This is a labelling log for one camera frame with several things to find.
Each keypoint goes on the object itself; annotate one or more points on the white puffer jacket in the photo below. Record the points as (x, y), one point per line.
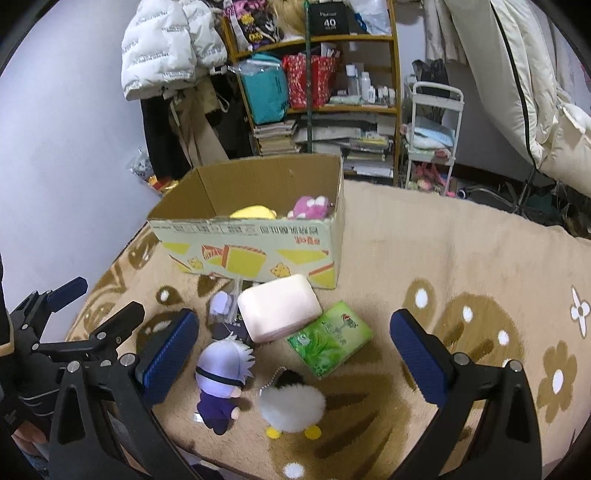
(171, 46)

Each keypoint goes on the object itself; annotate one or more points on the green tissue pack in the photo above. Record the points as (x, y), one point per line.
(330, 339)

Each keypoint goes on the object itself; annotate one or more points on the black gift box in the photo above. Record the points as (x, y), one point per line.
(328, 18)

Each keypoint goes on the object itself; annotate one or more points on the person's left hand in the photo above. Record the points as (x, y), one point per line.
(30, 437)

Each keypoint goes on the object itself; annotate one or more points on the teal bag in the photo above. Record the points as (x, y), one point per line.
(263, 90)

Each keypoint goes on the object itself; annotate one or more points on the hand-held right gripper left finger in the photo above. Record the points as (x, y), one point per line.
(170, 357)

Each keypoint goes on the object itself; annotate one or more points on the group of white bottles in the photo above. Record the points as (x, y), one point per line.
(369, 87)

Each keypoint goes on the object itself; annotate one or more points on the yellow plush toy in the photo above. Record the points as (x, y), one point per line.
(254, 212)

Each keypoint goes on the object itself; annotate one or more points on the colourful printed cloth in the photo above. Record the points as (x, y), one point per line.
(251, 23)

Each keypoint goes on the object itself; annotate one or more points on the light blue folded cloth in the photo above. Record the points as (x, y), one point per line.
(431, 136)

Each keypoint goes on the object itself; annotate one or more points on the black bag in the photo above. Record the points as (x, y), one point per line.
(431, 76)

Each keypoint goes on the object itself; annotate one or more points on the purple white-haired plush doll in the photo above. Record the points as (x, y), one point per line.
(224, 374)

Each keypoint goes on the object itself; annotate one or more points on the beige flower printed blanket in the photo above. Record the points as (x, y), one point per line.
(461, 277)

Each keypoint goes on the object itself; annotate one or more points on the pale pink tissue pack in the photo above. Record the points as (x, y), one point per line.
(277, 307)

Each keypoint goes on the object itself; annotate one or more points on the cream duvet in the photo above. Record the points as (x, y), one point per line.
(521, 74)

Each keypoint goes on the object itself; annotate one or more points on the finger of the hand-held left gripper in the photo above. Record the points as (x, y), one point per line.
(69, 290)
(119, 319)

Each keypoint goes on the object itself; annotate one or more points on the pink plush toy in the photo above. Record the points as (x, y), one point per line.
(308, 206)

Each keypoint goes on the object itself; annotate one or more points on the small bagged purple plush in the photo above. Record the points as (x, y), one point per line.
(222, 305)

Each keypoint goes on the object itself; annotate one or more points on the white fluffy duck plush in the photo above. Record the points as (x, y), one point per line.
(291, 406)

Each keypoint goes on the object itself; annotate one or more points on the white trolley cart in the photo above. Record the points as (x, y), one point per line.
(434, 138)

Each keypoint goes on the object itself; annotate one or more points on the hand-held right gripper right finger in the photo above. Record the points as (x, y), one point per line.
(415, 360)

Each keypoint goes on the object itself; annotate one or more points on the dark hanging coat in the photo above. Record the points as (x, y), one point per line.
(159, 138)

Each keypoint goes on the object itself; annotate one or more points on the pile of small toys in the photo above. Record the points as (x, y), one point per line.
(147, 173)

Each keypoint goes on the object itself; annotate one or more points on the beige hanging coat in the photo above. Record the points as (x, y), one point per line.
(198, 129)

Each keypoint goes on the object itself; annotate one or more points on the green pole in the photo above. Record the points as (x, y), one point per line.
(308, 92)

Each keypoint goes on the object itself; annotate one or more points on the printed cardboard box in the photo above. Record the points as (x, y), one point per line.
(258, 207)

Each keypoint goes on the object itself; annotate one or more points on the pile of magazines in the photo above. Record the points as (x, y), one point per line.
(351, 143)

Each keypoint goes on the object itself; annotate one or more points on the wooden shelf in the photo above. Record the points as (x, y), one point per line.
(351, 110)

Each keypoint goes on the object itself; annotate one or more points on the stack of old books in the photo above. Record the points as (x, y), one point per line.
(276, 138)

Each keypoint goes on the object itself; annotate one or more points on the red gift bag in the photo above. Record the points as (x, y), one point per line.
(309, 81)

